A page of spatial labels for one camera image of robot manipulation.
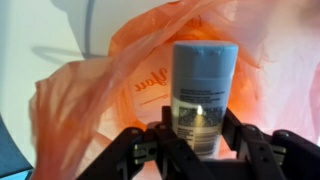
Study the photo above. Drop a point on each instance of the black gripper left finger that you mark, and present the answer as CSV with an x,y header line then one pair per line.
x,y
160,150

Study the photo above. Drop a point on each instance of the white cylindrical bottle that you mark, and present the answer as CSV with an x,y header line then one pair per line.
x,y
203,76

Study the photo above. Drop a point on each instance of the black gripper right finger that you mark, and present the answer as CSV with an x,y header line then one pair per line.
x,y
266,150

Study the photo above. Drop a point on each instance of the orange plastic bag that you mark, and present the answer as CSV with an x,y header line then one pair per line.
x,y
83,100

